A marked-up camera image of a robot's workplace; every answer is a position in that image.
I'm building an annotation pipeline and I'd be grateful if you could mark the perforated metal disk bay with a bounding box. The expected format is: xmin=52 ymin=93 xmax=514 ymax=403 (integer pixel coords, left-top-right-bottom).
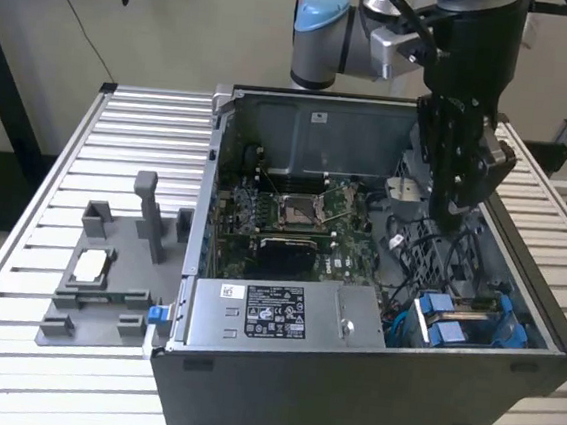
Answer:
xmin=375 ymin=174 xmax=483 ymax=297

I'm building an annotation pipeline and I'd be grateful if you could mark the grey parts rack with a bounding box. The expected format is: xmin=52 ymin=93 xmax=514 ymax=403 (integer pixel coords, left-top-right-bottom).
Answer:
xmin=34 ymin=161 xmax=199 ymax=360

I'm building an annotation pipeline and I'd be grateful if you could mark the silver CPU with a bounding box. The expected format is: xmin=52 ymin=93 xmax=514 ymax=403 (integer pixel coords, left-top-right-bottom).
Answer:
xmin=71 ymin=248 xmax=111 ymax=285

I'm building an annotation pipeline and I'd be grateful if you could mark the CPU socket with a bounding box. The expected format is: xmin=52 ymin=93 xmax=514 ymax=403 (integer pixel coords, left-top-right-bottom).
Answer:
xmin=272 ymin=191 xmax=327 ymax=233

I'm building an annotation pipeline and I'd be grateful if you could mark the black looped disk wire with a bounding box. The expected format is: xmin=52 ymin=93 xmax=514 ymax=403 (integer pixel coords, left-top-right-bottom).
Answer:
xmin=441 ymin=230 xmax=476 ymax=297

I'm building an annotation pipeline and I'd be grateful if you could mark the silver power supply with label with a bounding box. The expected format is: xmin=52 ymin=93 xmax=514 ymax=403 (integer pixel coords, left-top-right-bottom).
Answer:
xmin=184 ymin=267 xmax=392 ymax=372

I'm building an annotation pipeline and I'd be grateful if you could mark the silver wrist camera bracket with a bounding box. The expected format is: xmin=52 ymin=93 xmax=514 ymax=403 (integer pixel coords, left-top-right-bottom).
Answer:
xmin=366 ymin=24 xmax=426 ymax=84

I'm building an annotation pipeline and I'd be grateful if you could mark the hard disk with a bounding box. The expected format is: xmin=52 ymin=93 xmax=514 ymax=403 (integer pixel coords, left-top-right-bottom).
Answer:
xmin=409 ymin=284 xmax=534 ymax=358

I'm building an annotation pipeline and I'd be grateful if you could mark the open black PC case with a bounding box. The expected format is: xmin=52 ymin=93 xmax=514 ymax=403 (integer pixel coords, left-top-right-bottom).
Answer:
xmin=134 ymin=75 xmax=567 ymax=425

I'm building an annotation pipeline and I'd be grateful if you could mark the black stand with base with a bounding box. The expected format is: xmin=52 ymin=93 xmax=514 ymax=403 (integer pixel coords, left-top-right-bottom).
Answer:
xmin=0 ymin=0 xmax=66 ymax=239

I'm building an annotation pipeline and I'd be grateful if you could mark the metal socket cover frame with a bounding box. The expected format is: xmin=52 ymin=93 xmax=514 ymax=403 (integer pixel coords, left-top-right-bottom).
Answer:
xmin=319 ymin=181 xmax=356 ymax=216

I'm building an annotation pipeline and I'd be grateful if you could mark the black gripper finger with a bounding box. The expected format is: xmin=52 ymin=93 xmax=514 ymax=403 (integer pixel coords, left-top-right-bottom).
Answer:
xmin=442 ymin=105 xmax=520 ymax=239
xmin=406 ymin=95 xmax=464 ymax=234

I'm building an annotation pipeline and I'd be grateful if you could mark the green motherboard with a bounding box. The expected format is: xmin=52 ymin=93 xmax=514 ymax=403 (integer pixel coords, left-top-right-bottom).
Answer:
xmin=205 ymin=163 xmax=401 ymax=297

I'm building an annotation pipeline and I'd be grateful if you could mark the black wire with white tag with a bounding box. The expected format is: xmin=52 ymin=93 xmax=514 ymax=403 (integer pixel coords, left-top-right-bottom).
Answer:
xmin=381 ymin=211 xmax=418 ymax=271

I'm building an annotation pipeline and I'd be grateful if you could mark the thin wire locking lever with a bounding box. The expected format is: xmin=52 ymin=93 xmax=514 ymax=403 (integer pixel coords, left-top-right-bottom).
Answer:
xmin=258 ymin=166 xmax=285 ymax=197

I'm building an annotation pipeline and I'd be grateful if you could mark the blue wire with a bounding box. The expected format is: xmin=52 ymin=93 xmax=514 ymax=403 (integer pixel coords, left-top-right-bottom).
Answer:
xmin=383 ymin=305 xmax=412 ymax=349

